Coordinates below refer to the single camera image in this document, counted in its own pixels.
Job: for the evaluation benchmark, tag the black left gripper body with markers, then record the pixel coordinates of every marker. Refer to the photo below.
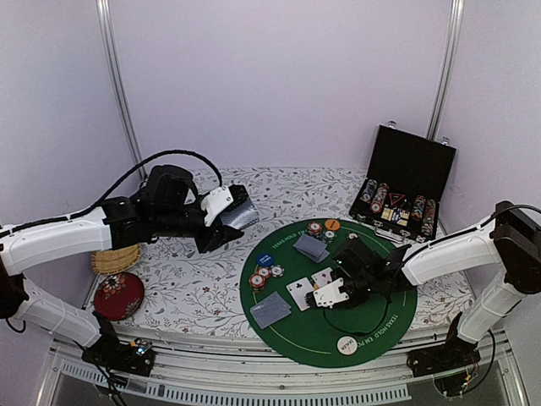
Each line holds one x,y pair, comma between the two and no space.
170,222

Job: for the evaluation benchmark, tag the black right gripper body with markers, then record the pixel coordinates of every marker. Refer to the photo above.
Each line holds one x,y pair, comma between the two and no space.
362,287

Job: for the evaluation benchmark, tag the three of diamonds card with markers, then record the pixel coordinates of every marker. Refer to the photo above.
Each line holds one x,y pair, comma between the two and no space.
323,277

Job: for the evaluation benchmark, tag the blue playing card deck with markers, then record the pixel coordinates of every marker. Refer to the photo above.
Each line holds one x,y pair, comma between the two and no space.
240,216

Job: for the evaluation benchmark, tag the blue blind button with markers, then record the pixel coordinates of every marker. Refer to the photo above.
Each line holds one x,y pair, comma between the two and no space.
265,259

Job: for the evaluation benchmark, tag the white dealer button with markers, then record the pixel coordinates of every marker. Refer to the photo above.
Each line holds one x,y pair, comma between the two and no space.
347,345

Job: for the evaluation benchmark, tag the single red five chip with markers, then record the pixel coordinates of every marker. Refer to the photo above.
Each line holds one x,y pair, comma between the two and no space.
264,272

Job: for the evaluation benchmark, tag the face-down card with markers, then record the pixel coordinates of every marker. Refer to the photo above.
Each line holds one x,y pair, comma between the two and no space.
256,312
316,253
275,306
305,241

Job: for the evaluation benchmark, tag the two of clubs card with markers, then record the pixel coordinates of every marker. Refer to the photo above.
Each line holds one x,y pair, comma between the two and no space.
299,290

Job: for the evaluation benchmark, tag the green white chip stack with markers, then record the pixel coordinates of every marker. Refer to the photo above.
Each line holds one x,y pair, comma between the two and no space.
328,236

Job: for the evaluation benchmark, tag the orange blind button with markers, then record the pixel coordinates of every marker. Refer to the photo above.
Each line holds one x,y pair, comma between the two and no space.
332,224

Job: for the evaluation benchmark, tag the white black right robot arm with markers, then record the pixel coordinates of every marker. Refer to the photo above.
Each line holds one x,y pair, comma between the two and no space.
508,238

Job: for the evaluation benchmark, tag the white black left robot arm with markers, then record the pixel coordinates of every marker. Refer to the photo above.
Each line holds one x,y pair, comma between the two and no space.
167,204

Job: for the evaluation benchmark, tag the round green poker mat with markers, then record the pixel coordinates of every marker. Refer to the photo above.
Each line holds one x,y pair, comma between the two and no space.
309,337

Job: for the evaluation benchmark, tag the floral white table cloth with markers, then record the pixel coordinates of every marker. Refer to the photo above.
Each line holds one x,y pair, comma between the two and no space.
190,293

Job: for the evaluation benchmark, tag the woven bamboo basket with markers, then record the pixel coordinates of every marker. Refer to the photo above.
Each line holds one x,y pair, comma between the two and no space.
111,262

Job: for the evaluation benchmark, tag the red floral round cushion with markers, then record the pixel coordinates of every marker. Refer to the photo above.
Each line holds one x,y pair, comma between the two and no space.
119,296

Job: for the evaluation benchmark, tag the black poker chip case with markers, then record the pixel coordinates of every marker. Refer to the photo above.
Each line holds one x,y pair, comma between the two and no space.
404,185

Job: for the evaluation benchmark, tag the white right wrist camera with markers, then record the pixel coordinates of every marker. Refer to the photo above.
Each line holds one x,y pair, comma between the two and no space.
328,296

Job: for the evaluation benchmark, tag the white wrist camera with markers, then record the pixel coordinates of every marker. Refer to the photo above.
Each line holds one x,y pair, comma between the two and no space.
223,198
328,296

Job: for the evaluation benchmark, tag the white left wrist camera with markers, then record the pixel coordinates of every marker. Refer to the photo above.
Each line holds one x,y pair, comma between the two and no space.
223,198

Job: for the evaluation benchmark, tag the right aluminium frame post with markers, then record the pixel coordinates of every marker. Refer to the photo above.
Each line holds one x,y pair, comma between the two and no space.
451,44

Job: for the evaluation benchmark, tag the aluminium frame post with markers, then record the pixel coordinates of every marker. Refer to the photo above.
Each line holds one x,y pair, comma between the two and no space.
104,15
451,44

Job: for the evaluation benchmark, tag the left aluminium frame post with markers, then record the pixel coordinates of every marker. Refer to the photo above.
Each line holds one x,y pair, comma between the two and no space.
104,15

